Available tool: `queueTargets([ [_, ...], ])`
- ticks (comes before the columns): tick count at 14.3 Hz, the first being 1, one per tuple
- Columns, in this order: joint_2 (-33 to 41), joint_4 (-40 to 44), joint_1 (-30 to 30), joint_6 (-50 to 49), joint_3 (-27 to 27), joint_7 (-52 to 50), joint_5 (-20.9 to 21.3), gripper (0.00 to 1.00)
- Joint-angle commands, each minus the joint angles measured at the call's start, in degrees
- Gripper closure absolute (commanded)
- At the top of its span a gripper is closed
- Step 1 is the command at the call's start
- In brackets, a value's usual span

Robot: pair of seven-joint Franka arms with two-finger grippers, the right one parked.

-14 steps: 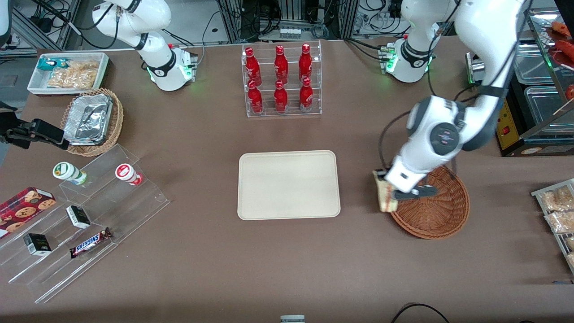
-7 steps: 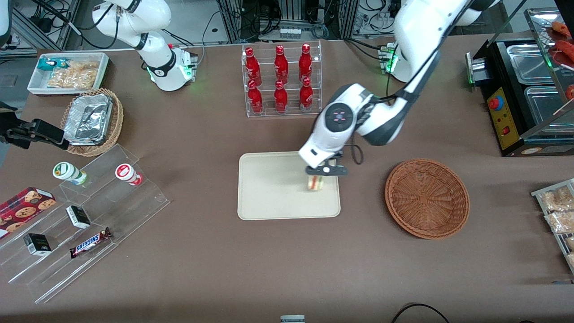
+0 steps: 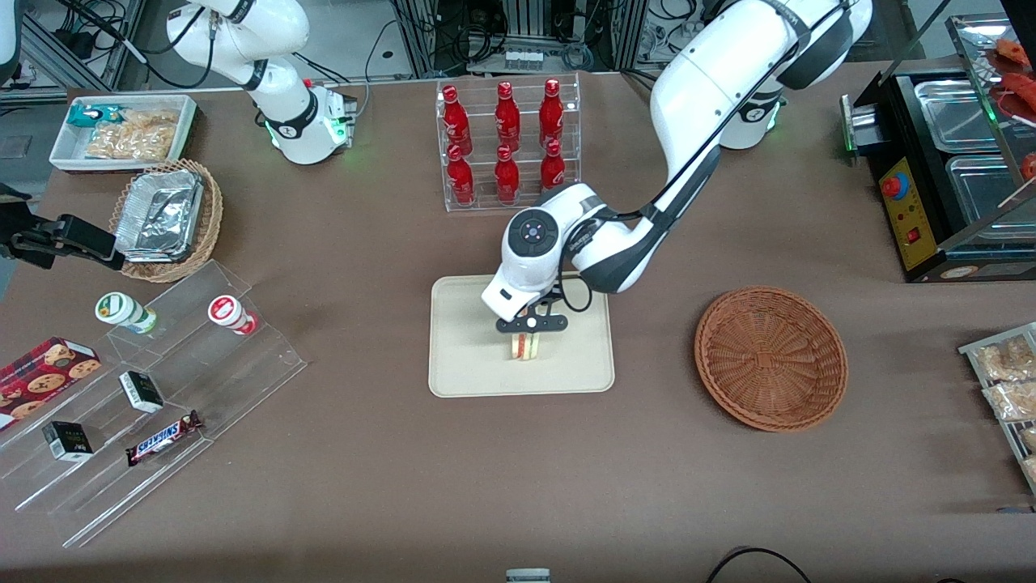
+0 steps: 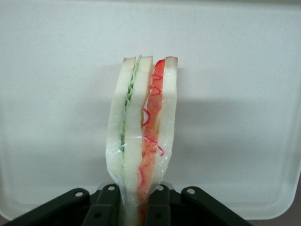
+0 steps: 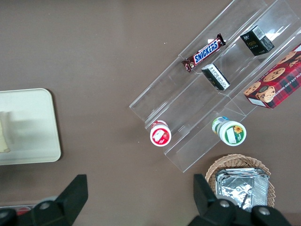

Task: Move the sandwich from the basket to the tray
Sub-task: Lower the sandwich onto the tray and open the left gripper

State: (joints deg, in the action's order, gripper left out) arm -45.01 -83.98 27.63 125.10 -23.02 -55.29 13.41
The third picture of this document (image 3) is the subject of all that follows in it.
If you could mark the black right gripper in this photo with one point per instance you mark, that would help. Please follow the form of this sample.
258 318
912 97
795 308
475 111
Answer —
34 238

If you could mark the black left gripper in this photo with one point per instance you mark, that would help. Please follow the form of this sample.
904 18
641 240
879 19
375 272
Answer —
552 295

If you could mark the triangular sandwich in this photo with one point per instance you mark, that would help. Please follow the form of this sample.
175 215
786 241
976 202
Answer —
524 346

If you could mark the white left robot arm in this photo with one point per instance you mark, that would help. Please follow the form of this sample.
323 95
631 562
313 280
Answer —
696 81

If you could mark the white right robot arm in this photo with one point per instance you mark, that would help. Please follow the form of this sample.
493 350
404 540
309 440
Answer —
303 121

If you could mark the beige plastic tray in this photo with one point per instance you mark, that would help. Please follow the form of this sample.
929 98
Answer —
469 356

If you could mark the light tan wicker basket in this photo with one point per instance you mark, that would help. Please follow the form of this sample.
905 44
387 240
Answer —
206 219

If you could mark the brown round wicker basket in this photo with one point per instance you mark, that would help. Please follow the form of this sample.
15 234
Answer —
769 360

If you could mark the grey snack display tray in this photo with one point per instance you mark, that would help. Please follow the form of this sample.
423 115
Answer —
971 350

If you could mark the green lid yogurt cup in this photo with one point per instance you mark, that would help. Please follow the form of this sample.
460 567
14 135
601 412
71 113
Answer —
117 308

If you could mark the stack of foil trays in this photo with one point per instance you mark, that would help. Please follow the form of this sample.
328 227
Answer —
158 214

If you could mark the white rectangular bin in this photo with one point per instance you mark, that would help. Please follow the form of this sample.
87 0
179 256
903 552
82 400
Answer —
65 154

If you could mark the clear bag of crackers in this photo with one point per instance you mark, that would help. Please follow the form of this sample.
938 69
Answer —
154 120
129 144

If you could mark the teal snack packet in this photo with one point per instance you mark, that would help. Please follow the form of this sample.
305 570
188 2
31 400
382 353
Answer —
89 115

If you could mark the red tartan cookie box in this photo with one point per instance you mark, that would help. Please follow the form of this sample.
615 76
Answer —
44 376

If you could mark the red soda bottle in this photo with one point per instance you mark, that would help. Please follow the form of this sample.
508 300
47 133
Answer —
551 113
507 178
460 180
455 117
507 117
553 168

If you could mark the red lid yogurt cup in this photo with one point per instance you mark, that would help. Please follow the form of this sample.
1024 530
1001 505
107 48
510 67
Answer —
224 310

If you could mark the small black carton box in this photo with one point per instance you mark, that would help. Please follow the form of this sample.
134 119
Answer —
142 391
67 441

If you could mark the clear acrylic bottle rack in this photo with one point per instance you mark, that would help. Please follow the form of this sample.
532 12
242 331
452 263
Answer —
526 162

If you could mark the clear acrylic stepped stand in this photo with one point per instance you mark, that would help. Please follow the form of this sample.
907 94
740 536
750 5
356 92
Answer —
235 372

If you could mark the Snickers chocolate bar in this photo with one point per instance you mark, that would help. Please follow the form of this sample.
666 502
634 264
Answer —
162 439

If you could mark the small grey box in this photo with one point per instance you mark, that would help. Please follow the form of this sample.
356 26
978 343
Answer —
528 576

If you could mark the aluminium equipment rack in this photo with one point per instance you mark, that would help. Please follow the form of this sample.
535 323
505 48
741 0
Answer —
526 28

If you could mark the black food warmer machine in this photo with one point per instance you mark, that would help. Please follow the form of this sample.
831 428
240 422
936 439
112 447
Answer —
900 235

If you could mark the red emergency stop button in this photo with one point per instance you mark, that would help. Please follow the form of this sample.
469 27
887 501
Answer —
894 186

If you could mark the steel food pan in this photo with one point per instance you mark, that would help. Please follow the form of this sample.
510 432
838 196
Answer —
955 113
983 190

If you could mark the clear bag of snacks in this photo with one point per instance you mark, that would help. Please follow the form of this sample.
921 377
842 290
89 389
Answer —
1028 439
1008 360
1030 470
1012 401

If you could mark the red food piece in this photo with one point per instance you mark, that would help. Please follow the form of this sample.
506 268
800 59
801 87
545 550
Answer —
1029 166
1020 93
1012 53

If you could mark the grey aluminium frame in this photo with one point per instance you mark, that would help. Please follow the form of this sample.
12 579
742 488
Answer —
48 48

